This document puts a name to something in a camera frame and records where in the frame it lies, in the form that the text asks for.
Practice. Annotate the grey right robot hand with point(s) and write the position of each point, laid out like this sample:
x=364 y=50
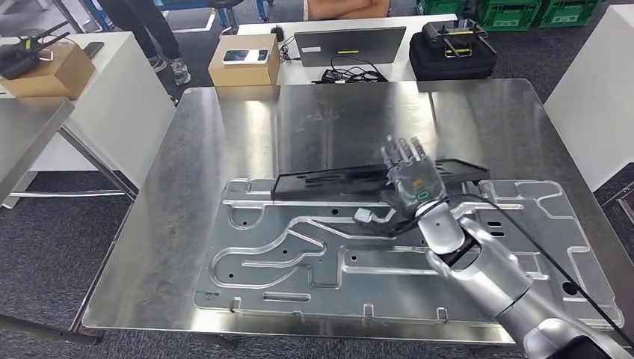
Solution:
x=416 y=183

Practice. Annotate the black plastic plate frame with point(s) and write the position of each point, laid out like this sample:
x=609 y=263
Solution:
x=297 y=191

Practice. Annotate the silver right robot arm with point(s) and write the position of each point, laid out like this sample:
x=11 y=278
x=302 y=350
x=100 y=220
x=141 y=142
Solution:
x=490 y=277

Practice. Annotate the stainless steel workbench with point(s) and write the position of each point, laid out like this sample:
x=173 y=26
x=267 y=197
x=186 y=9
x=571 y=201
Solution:
x=322 y=129

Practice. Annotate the stamped sheet metal panel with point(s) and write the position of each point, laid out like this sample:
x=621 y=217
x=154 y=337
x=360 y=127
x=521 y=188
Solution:
x=371 y=287

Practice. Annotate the black hard case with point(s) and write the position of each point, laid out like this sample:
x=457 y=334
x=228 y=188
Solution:
x=446 y=67

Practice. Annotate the black remote controller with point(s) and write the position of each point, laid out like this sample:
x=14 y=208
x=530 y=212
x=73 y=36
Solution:
x=455 y=37

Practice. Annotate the grey laptop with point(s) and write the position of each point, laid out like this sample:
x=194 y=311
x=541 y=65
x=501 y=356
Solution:
x=346 y=47

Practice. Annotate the green plastic crate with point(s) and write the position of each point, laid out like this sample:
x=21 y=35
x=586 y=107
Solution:
x=569 y=12
x=507 y=15
x=441 y=6

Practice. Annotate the small black device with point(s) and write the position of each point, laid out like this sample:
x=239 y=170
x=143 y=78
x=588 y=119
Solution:
x=277 y=33

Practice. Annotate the cardboard box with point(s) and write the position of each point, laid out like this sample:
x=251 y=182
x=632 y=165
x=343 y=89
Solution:
x=59 y=74
x=242 y=74

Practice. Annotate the white phone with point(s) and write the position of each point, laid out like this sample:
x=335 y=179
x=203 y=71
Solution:
x=242 y=56

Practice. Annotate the black phone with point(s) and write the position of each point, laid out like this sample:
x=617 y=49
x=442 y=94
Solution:
x=93 y=49

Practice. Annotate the black controller with antennas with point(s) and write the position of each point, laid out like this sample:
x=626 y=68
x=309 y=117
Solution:
x=20 y=59

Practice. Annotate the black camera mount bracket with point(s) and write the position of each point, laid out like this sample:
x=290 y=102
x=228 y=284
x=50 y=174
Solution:
x=381 y=225

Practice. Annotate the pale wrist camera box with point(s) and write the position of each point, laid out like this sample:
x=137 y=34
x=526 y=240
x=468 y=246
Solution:
x=365 y=215

